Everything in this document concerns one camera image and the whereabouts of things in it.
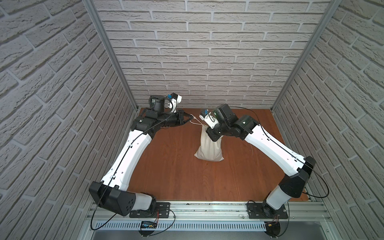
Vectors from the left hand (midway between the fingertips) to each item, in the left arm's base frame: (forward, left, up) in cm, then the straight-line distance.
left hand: (191, 112), depth 68 cm
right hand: (-4, -6, -10) cm, 12 cm away
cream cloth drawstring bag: (-8, -10, -21) cm, 24 cm away
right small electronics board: (-42, -39, -34) cm, 67 cm away
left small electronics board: (-40, +21, -39) cm, 59 cm away
